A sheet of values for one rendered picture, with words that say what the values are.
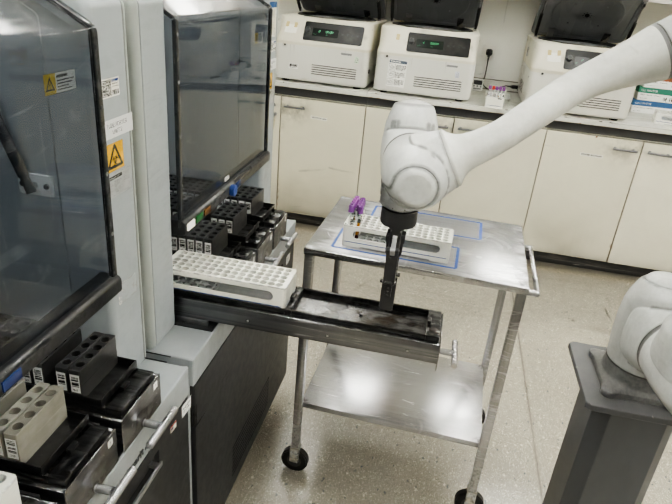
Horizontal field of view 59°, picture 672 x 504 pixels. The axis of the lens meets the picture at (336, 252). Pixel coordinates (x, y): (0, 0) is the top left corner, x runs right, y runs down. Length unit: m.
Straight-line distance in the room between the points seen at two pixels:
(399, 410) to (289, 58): 2.30
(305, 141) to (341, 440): 2.02
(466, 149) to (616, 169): 2.71
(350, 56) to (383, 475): 2.30
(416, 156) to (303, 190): 2.82
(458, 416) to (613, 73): 1.17
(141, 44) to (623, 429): 1.29
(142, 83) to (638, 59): 0.86
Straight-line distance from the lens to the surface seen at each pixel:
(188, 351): 1.33
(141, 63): 1.13
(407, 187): 0.95
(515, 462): 2.30
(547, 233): 3.74
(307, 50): 3.57
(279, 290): 1.31
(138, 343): 1.26
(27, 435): 0.99
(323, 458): 2.14
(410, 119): 1.11
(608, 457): 1.59
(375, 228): 1.62
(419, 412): 1.94
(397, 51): 3.49
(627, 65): 1.19
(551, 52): 3.55
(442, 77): 3.48
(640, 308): 1.41
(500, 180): 3.61
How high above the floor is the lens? 1.50
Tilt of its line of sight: 25 degrees down
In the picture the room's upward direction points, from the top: 5 degrees clockwise
